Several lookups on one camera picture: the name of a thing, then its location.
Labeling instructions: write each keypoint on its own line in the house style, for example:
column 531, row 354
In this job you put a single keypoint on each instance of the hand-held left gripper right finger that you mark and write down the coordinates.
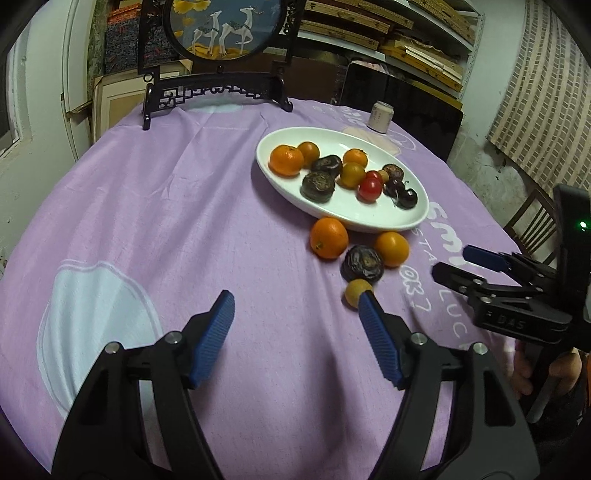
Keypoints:
column 376, row 337

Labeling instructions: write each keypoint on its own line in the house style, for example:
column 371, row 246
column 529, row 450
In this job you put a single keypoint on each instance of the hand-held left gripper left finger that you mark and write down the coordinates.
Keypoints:
column 210, row 341

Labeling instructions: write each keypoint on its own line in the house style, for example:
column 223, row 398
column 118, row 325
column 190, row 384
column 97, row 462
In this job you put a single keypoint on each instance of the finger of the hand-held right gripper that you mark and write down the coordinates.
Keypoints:
column 482, row 257
column 461, row 279

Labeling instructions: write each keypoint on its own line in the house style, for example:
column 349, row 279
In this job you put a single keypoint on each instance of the small yellow loquat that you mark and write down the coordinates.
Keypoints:
column 384, row 175
column 355, row 291

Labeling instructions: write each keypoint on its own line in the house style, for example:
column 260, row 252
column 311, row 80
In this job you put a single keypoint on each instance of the dark water chestnut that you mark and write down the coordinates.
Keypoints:
column 318, row 186
column 326, row 165
column 393, row 171
column 362, row 264

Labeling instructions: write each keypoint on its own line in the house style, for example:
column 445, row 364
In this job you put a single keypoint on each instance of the dark cherry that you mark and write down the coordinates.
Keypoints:
column 407, row 198
column 394, row 186

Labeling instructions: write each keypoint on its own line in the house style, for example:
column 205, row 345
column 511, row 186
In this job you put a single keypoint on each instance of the large red tomato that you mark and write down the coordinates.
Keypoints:
column 370, row 189

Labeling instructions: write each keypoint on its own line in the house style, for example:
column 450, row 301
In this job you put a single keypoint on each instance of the white oval plate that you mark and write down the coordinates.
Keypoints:
column 341, row 212

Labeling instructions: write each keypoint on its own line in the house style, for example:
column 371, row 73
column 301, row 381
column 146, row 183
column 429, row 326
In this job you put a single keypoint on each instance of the small red tomato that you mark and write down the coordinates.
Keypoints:
column 373, row 175

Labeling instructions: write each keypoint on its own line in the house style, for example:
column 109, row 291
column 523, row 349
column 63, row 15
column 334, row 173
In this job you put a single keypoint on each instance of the large orange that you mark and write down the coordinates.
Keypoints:
column 286, row 160

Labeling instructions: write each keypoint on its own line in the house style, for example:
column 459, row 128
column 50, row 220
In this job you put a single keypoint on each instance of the person's right hand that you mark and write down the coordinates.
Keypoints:
column 565, row 374

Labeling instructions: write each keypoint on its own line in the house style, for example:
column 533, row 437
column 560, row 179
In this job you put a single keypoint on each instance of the wooden slatted chair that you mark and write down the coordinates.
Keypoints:
column 538, row 194

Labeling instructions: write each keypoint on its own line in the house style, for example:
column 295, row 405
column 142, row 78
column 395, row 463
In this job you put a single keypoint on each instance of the checked curtain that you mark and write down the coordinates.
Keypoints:
column 545, row 92

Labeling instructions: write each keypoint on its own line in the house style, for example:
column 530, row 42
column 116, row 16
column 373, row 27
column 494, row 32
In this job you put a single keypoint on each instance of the purple printed tablecloth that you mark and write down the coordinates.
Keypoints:
column 184, row 207

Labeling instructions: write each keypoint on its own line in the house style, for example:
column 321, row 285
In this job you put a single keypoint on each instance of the pale drink can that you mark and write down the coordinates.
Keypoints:
column 380, row 117

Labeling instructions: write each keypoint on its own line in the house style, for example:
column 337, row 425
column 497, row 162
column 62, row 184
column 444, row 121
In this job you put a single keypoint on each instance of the black chair back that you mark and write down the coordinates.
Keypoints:
column 406, row 92

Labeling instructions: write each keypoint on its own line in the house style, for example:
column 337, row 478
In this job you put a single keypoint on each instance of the stack of flat wooden boxes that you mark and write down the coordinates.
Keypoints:
column 369, row 27

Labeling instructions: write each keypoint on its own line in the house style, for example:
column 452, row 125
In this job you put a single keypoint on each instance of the brass door latch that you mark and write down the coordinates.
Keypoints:
column 78, row 110

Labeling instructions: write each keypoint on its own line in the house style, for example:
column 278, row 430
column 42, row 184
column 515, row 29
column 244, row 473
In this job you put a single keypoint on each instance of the blue patterned boxes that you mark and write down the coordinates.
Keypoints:
column 120, row 41

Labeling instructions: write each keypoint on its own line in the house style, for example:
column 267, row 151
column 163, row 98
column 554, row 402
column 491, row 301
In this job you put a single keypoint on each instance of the round painted deer screen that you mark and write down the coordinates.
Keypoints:
column 221, row 27

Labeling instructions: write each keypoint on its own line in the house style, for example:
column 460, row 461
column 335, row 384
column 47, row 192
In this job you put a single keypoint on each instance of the leaning picture frame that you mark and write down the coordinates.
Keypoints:
column 115, row 101

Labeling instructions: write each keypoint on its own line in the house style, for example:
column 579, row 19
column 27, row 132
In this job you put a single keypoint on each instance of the window with white frame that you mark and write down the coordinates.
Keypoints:
column 5, row 124

